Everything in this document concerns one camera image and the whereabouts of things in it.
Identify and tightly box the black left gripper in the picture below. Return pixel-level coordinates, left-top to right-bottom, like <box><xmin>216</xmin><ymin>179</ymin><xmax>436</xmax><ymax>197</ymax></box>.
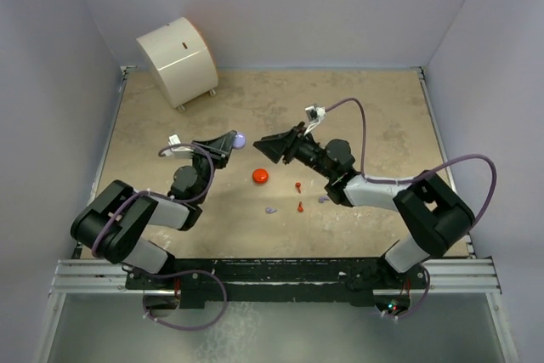
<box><xmin>188</xmin><ymin>131</ymin><xmax>235</xmax><ymax>202</ymax></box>

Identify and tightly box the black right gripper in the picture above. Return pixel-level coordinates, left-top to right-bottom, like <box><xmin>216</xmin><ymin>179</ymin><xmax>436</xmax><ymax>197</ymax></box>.
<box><xmin>255</xmin><ymin>122</ymin><xmax>336</xmax><ymax>179</ymax></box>

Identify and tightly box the lilac earbud charging case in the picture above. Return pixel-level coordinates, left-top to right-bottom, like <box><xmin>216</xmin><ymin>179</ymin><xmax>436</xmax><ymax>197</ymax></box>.
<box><xmin>233</xmin><ymin>133</ymin><xmax>247</xmax><ymax>150</ymax></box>

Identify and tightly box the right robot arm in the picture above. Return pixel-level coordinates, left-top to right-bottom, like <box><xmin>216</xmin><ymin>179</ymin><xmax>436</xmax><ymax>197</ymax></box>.
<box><xmin>253</xmin><ymin>124</ymin><xmax>475</xmax><ymax>287</ymax></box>

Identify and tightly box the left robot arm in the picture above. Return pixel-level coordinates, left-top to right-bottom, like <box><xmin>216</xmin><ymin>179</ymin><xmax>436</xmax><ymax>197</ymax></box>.
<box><xmin>71</xmin><ymin>130</ymin><xmax>240</xmax><ymax>288</ymax></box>

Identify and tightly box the orange earbud charging case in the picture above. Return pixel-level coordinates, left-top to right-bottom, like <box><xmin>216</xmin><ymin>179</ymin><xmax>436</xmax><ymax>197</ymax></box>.
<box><xmin>252</xmin><ymin>168</ymin><xmax>269</xmax><ymax>184</ymax></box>

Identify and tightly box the white cylindrical box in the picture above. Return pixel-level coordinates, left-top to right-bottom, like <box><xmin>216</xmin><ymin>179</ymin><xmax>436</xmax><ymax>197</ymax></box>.
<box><xmin>136</xmin><ymin>17</ymin><xmax>218</xmax><ymax>110</ymax></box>

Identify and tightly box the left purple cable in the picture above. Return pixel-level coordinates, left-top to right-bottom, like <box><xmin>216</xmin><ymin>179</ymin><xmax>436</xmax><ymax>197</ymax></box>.
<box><xmin>91</xmin><ymin>144</ymin><xmax>230</xmax><ymax>331</ymax></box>

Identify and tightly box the purple cable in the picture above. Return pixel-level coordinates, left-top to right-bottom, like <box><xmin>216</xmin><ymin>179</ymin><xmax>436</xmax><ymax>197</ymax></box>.
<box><xmin>91</xmin><ymin>144</ymin><xmax>230</xmax><ymax>331</ymax></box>
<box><xmin>325</xmin><ymin>97</ymin><xmax>498</xmax><ymax>321</ymax></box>

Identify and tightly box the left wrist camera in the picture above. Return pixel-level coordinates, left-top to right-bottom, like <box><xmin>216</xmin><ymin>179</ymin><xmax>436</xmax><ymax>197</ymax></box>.
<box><xmin>165</xmin><ymin>134</ymin><xmax>193</xmax><ymax>159</ymax></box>

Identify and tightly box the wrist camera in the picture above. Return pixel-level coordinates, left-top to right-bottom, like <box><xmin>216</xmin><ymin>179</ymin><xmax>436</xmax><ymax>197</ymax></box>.
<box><xmin>165</xmin><ymin>134</ymin><xmax>193</xmax><ymax>159</ymax></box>
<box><xmin>304</xmin><ymin>104</ymin><xmax>326</xmax><ymax>135</ymax></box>

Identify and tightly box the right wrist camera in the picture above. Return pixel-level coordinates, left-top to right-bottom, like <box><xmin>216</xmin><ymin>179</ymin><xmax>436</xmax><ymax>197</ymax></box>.
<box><xmin>304</xmin><ymin>104</ymin><xmax>326</xmax><ymax>135</ymax></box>

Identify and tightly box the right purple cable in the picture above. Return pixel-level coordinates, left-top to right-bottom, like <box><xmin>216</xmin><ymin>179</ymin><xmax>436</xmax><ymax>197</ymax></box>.
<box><xmin>325</xmin><ymin>97</ymin><xmax>498</xmax><ymax>321</ymax></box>

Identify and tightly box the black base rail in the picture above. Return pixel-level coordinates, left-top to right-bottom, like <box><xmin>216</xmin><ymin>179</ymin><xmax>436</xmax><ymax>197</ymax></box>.
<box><xmin>126</xmin><ymin>257</ymin><xmax>429</xmax><ymax>309</ymax></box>

